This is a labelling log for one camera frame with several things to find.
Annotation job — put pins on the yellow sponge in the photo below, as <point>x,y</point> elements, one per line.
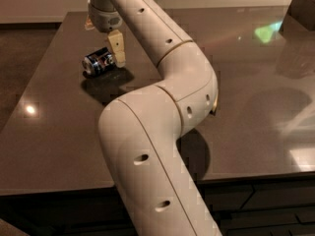
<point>215,105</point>

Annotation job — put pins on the dark box on counter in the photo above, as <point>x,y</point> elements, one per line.
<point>302,12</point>

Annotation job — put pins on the dark right cabinet drawers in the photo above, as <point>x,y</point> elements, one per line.
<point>262,207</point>

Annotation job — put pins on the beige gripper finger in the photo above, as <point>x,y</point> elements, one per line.
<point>116,42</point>
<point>89,24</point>

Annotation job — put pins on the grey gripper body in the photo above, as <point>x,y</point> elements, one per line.
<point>104,21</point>

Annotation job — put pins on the dark cabinet drawer front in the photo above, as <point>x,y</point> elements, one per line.
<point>100,212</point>

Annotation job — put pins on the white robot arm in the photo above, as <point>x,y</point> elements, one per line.
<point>138,130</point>

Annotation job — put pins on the blue pepsi can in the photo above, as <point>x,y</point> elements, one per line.
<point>98,62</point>

